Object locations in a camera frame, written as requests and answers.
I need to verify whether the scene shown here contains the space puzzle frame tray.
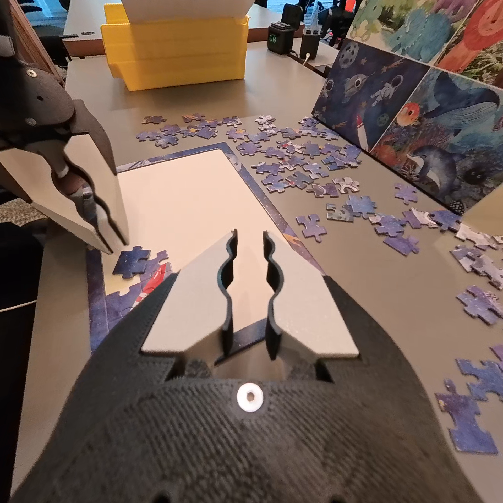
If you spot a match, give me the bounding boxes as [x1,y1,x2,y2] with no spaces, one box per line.
[86,142,325,352]

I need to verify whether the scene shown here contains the four-picture puzzle reference board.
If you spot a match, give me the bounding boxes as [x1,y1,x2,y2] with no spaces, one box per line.
[312,0,503,216]

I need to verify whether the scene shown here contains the wooden support beam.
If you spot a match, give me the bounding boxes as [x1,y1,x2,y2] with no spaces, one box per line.
[10,0,65,87]

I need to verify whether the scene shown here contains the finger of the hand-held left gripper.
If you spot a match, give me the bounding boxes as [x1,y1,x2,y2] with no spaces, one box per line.
[0,147,115,254]
[65,132,130,245]

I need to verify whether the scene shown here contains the puzzle pieces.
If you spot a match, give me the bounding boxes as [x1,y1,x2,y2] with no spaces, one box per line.
[135,113,503,454]

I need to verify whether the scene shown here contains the yellow plastic bin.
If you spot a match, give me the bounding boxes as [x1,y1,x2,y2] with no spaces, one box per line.
[100,4,251,92]

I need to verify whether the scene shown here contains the white cardboard sheet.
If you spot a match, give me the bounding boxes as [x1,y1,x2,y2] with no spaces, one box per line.
[120,0,256,19]

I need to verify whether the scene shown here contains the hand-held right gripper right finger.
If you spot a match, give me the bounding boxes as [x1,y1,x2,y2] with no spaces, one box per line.
[263,231,360,368]

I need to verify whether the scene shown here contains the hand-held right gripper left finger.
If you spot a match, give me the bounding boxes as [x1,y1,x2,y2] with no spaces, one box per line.
[141,229,239,360]

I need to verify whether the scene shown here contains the assembled rocket puzzle section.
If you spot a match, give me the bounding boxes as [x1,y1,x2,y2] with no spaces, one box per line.
[104,259,173,327]

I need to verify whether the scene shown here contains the black device green display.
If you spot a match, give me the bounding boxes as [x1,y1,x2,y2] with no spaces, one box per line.
[268,21,295,53]

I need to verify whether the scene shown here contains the dark blue starry jigsaw piece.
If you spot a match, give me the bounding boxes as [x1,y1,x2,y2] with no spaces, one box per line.
[113,245,152,280]

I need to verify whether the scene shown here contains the black charging dock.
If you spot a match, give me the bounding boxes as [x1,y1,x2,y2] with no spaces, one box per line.
[300,33,324,60]

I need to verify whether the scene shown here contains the person's left hand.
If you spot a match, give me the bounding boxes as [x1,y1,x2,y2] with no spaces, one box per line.
[63,175,93,198]

